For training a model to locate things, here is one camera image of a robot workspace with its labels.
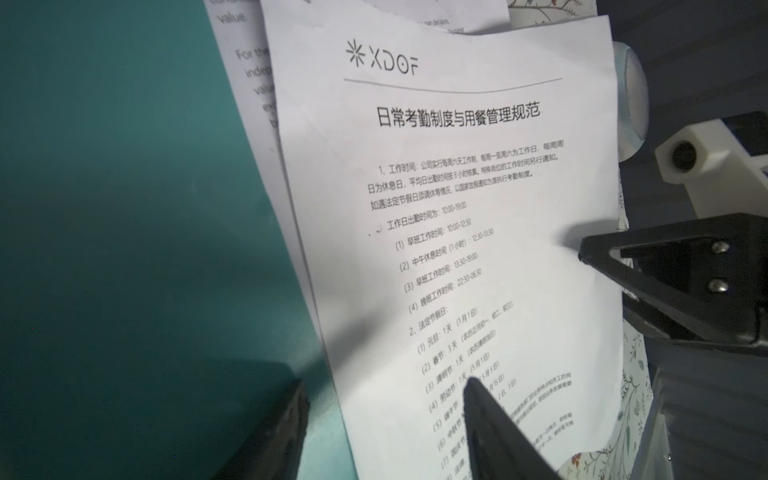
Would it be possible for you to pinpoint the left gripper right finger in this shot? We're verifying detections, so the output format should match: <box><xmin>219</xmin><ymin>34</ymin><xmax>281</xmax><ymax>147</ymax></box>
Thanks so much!
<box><xmin>463</xmin><ymin>377</ymin><xmax>559</xmax><ymax>480</ymax></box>

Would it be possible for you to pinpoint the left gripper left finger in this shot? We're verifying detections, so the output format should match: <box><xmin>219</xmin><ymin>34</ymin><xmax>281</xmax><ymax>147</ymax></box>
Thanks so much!
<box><xmin>213</xmin><ymin>380</ymin><xmax>310</xmax><ymax>480</ymax></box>

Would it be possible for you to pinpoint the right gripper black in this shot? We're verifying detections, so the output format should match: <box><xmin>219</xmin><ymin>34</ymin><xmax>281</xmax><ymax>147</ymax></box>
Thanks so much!
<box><xmin>579</xmin><ymin>213</ymin><xmax>767</xmax><ymax>479</ymax></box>

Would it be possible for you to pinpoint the teal green file folder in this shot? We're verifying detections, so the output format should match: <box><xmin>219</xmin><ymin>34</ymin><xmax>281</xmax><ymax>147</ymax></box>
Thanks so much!
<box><xmin>1</xmin><ymin>1</ymin><xmax>356</xmax><ymax>479</ymax></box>

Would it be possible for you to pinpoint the Chinese printed XDOF sheet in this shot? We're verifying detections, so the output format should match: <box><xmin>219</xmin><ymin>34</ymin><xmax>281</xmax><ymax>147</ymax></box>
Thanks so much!
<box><xmin>262</xmin><ymin>1</ymin><xmax>623</xmax><ymax>479</ymax></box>

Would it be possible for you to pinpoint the printed paper sheet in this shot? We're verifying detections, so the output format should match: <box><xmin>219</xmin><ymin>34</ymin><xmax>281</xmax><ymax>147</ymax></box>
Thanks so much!
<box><xmin>205</xmin><ymin>0</ymin><xmax>511</xmax><ymax>334</ymax></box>

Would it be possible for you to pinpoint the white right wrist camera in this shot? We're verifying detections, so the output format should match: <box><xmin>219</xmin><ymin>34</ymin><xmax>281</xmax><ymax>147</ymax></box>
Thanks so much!
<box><xmin>655</xmin><ymin>111</ymin><xmax>768</xmax><ymax>219</ymax></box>

